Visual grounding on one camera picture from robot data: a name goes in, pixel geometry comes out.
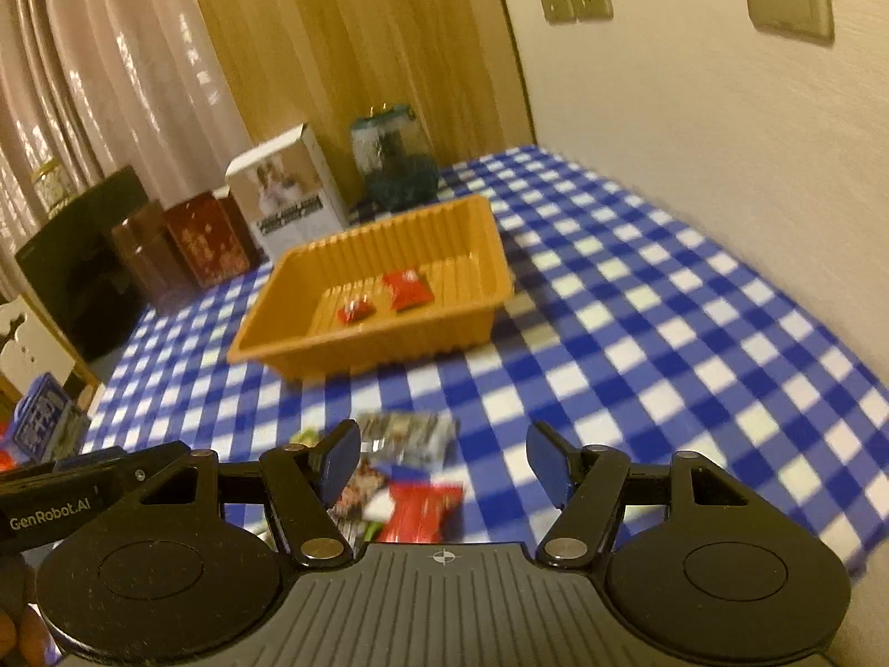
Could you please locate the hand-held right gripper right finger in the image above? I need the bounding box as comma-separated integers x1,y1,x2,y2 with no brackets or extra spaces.
526,422,755,569

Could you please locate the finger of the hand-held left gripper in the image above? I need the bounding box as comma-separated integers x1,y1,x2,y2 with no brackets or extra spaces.
56,449,127,468
114,443,196,499

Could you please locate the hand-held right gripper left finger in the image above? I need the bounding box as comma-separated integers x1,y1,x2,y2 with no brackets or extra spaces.
139,420,362,569

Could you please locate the dark red brown snack packet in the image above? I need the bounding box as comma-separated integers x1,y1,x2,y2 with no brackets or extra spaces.
329,462,393,529

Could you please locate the grey clear snack packet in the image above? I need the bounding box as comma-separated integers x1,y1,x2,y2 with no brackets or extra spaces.
357,411,463,468

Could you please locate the plain red snack packet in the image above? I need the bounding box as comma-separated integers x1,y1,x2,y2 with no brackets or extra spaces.
378,481,465,544

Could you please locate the orange plastic tray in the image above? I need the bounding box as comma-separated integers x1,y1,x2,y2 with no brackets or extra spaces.
227,195,516,383

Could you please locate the red packet with white label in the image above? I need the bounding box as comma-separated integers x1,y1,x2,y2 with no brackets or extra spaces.
383,267,435,310

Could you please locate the person's left hand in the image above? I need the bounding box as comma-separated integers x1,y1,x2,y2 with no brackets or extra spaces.
0,604,60,667

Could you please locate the blue printed carton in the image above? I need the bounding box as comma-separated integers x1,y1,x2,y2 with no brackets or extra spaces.
14,371,91,463

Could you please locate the white chair back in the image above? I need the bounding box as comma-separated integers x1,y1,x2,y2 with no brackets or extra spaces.
0,295,74,404

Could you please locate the blue white checkered tablecloth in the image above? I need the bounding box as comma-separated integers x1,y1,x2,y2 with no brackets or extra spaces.
79,145,889,578

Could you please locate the black monitor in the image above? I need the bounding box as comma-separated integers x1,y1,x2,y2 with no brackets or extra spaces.
14,165,171,366

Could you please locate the brown metal canister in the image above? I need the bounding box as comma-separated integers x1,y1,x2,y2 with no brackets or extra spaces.
111,200,192,307

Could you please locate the red patterned tin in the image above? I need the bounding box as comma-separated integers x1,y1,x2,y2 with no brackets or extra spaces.
165,187,251,289

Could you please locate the small jar with yellow lid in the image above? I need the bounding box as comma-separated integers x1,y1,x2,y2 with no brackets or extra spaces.
31,160,71,213

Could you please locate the white product box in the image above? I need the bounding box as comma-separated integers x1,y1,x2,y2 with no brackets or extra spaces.
226,123,348,261

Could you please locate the glass jar with green lid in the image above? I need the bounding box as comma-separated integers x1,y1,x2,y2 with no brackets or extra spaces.
349,104,440,211

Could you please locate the pale pink curtain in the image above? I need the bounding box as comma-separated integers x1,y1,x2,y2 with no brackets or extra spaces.
0,0,254,293

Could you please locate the wooden panel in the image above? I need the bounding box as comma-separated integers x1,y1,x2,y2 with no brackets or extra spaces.
181,0,536,175

